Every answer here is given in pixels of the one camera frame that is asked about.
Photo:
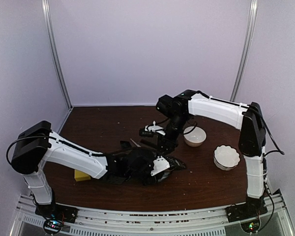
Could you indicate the white scalloped bowl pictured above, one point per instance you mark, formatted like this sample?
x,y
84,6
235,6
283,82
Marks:
x,y
226,158

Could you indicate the yellow sponge block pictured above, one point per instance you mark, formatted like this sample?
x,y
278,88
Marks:
x,y
81,176

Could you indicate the grey drawstring pouch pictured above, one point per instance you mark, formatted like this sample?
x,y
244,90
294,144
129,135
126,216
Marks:
x,y
175,165

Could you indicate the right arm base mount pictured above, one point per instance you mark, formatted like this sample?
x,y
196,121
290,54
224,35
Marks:
x,y
252,207

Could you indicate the white round bowl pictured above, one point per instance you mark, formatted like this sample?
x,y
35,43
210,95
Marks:
x,y
194,136

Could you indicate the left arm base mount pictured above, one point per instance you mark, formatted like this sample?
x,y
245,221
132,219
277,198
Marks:
x,y
66,214

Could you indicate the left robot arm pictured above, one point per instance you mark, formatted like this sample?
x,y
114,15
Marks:
x,y
40,144

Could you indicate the black hair comb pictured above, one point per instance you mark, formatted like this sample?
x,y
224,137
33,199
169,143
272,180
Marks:
x,y
150,144

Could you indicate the aluminium corner post right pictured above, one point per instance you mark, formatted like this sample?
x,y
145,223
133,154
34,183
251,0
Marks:
x,y
250,28

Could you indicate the aluminium corner post left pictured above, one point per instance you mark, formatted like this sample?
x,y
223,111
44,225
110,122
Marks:
x,y
54,52

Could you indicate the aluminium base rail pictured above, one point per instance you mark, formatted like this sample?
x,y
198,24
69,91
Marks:
x,y
198,222

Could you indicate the black clipper guard comb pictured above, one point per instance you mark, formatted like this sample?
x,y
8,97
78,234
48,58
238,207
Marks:
x,y
125,144

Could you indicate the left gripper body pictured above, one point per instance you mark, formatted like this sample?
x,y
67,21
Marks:
x,y
135,176

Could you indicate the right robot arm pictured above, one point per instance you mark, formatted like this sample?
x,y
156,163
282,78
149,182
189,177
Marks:
x,y
243,123

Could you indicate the aluminium corner post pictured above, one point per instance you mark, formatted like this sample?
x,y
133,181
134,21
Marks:
x,y
250,28
54,52

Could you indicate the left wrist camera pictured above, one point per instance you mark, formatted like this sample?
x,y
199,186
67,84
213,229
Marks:
x,y
160,164

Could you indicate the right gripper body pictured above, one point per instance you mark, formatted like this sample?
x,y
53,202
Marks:
x,y
174,139

